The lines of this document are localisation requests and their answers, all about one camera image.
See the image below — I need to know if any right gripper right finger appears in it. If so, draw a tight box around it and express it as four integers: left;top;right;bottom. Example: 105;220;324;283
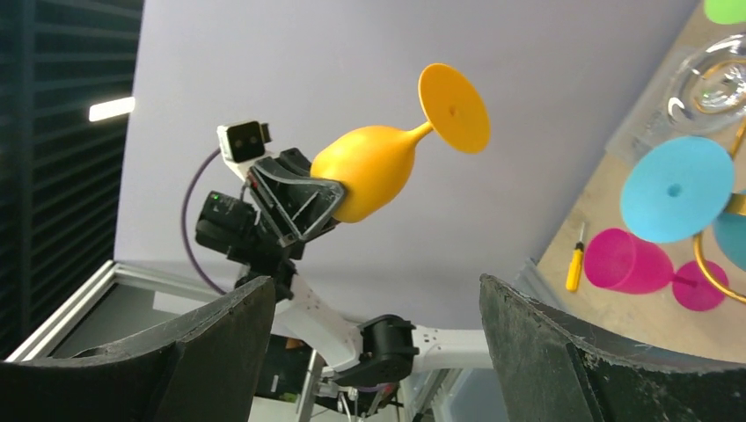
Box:
479;274;745;421

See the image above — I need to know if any gold wire glass rack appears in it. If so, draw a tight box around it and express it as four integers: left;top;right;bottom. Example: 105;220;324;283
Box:
692;58;745;303

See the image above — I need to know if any blue wine glass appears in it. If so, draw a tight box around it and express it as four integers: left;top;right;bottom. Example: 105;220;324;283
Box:
620;136;735;244

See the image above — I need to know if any yellow handled screwdriver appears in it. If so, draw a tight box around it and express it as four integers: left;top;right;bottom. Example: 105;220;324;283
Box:
565;221;587;292

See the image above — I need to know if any pink wine glass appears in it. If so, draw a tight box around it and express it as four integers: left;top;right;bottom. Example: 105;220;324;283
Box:
583;228;726;312

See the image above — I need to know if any clear wine glass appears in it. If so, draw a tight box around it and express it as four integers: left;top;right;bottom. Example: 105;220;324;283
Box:
663;32;745;135

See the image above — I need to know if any orange wine glass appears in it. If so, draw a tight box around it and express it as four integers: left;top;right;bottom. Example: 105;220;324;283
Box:
311;63;491;223

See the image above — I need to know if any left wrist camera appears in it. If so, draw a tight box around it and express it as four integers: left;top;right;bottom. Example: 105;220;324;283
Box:
216;120;277;182

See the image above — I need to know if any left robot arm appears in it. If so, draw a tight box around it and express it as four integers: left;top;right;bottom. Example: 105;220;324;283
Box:
195;149;492;388

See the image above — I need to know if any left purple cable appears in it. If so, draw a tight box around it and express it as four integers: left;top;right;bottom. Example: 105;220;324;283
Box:
180;148;229;296

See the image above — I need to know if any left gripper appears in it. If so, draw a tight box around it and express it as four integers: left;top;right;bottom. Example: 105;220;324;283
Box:
242;148;347;258

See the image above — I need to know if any clear plastic organizer box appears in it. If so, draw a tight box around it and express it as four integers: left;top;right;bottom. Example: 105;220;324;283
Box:
605;68;677;166

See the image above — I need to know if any green wine glass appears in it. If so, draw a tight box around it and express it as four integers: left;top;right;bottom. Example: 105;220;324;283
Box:
703;0;746;25

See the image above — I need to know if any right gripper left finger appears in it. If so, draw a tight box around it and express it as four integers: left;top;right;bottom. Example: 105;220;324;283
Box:
1;278;275;421

